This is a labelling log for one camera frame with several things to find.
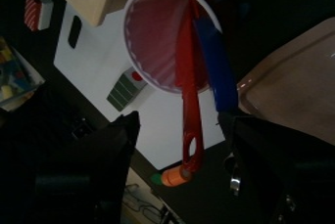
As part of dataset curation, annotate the red ribbed plastic cup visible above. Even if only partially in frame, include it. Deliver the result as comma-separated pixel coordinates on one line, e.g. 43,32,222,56
121,0,224,95

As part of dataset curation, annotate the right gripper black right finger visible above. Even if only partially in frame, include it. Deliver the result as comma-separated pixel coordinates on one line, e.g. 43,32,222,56
216,112,335,224

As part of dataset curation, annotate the cable on floor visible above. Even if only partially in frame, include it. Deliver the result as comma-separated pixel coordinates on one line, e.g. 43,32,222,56
123,183,179,224

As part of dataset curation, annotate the colourful toy block box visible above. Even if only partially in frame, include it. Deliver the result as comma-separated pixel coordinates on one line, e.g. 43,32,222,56
0,36,48,112

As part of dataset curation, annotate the brown tray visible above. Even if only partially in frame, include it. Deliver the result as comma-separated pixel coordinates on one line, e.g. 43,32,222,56
236,17,335,147

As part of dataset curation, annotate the flat plastic toy utensil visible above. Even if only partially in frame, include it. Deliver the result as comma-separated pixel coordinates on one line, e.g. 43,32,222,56
194,17,242,113

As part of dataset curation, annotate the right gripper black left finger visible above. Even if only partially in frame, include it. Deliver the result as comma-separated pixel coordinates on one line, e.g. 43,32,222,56
31,110,141,224

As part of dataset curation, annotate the toy sushi roll red centre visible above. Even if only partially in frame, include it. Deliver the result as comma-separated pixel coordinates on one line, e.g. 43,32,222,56
105,66,151,112

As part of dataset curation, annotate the white cutting board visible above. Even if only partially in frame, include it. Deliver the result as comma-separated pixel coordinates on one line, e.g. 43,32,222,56
53,2,228,171

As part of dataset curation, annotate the orange toy carrot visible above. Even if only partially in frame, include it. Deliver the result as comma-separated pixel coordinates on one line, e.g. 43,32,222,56
149,164,195,189

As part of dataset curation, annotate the toy salmon nigiri sushi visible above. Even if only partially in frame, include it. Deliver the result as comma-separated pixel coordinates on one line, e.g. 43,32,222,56
23,0,56,33

